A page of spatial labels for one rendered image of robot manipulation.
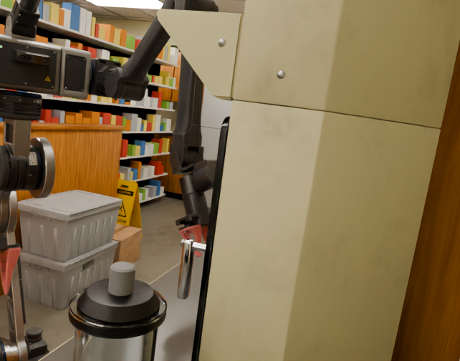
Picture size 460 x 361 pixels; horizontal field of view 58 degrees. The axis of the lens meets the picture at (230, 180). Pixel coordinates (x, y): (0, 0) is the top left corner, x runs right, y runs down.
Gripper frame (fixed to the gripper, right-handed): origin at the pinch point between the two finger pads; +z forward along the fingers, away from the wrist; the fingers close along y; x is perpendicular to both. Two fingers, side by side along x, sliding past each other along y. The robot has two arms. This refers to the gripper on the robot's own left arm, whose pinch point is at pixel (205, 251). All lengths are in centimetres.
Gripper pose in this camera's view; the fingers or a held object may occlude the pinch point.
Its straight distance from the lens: 103.8
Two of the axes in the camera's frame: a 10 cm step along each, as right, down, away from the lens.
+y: 7.3, -0.2, 6.9
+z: 2.2, 9.5, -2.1
